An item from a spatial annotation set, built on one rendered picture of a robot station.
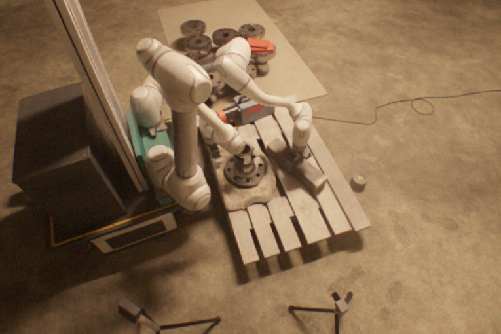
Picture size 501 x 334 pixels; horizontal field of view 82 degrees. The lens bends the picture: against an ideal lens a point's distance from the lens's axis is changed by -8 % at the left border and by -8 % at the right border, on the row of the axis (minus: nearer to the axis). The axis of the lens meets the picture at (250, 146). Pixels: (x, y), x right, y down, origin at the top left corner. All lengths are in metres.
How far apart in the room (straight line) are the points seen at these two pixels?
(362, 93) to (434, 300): 1.76
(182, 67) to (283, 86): 1.91
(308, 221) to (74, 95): 1.47
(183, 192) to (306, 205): 0.86
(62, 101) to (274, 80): 1.84
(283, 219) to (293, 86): 1.39
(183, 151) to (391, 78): 2.44
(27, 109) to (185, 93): 1.03
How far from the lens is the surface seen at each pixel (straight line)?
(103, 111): 1.44
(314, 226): 1.95
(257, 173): 2.04
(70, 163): 1.49
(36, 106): 1.86
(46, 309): 2.24
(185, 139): 1.25
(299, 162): 2.06
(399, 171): 2.53
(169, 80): 1.09
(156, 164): 1.54
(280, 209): 1.97
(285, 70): 3.09
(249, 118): 2.35
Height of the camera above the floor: 1.88
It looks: 51 degrees down
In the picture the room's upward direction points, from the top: straight up
